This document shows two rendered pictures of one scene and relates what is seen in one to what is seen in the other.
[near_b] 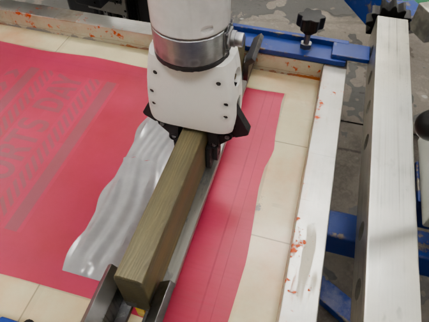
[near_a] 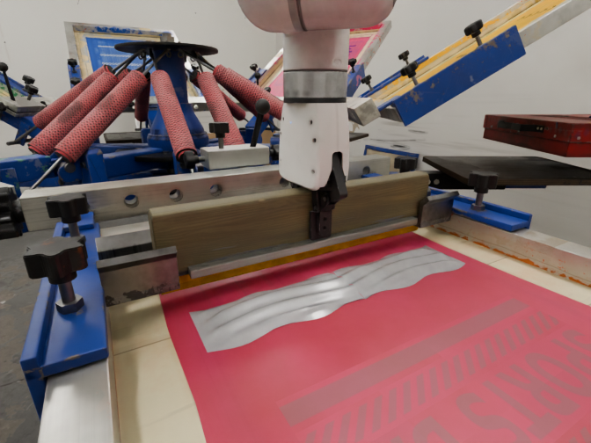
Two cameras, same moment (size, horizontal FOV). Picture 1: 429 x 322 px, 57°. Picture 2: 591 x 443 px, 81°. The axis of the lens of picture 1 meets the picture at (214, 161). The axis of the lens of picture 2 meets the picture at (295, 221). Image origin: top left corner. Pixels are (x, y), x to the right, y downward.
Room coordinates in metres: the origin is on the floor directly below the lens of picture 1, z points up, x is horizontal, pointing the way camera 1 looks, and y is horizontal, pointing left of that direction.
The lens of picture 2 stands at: (0.66, 0.31, 1.17)
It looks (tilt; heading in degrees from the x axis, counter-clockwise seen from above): 20 degrees down; 225
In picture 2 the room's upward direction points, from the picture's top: straight up
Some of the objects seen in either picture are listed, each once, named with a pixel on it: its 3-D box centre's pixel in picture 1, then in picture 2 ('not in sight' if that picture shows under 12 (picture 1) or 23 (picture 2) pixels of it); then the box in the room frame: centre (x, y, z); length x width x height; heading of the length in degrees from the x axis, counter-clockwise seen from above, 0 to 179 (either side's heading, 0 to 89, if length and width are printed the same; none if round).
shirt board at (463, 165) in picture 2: not in sight; (377, 177); (-0.36, -0.30, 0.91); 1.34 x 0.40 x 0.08; 134
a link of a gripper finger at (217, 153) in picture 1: (220, 145); not in sight; (0.33, -0.01, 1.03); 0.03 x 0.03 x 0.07; 74
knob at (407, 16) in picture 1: (387, 26); (14, 212); (0.61, -0.30, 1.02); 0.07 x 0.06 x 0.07; 74
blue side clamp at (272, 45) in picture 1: (258, 52); (80, 291); (0.60, -0.08, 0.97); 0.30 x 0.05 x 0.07; 74
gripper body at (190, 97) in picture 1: (193, 82); (314, 138); (0.34, 0.02, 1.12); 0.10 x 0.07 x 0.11; 74
